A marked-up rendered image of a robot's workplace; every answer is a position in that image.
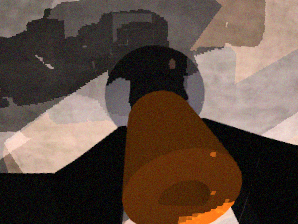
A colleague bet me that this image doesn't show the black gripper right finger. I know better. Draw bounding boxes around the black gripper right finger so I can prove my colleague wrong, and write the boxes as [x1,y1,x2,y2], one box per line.
[201,119,298,224]

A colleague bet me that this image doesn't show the orange knob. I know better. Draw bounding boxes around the orange knob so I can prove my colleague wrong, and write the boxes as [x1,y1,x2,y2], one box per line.
[121,91,242,224]

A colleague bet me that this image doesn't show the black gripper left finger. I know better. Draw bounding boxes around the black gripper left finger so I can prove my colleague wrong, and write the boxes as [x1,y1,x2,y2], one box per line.
[0,125,126,224]

